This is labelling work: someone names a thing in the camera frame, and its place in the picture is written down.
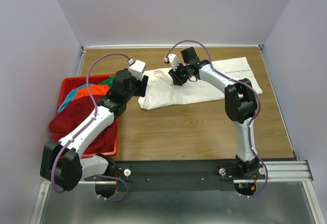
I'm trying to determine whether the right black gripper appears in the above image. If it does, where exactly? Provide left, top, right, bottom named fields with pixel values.
left=167, top=62, right=189, bottom=87

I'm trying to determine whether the white t shirt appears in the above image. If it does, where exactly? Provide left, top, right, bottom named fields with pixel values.
left=138, top=57, right=263, bottom=110

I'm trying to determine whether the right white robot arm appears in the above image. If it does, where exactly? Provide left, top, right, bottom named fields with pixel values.
left=165, top=47, right=261, bottom=179

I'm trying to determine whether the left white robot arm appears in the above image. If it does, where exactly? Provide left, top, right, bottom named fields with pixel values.
left=40, top=67, right=148, bottom=193

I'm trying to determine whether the green t shirt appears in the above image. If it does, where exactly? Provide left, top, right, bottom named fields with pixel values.
left=99, top=75, right=115, bottom=87

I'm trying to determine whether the orange t shirt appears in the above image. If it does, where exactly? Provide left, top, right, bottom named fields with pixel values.
left=73, top=85, right=110, bottom=100

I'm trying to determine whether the teal t shirt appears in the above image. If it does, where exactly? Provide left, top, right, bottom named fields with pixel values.
left=58, top=88, right=78, bottom=113

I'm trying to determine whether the red plastic bin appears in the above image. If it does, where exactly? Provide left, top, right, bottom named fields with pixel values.
left=50, top=73, right=121, bottom=161

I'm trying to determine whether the dark red t shirt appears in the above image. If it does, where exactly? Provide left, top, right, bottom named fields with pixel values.
left=49, top=96, right=118, bottom=158

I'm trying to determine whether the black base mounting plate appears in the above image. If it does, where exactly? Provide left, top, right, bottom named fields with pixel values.
left=93, top=159, right=265, bottom=195

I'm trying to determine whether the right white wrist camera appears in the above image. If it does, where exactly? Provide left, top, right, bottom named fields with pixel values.
left=164, top=54, right=180, bottom=71

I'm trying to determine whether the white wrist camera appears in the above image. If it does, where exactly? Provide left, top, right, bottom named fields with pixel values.
left=164, top=54, right=180, bottom=71
left=128, top=59, right=146, bottom=80

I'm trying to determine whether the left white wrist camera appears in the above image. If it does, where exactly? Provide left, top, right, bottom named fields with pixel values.
left=128, top=59, right=146, bottom=80

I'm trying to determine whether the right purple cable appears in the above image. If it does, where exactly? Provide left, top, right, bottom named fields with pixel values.
left=163, top=39, right=269, bottom=199

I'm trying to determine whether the aluminium frame rail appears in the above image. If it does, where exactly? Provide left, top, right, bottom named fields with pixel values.
left=31, top=160, right=319, bottom=223

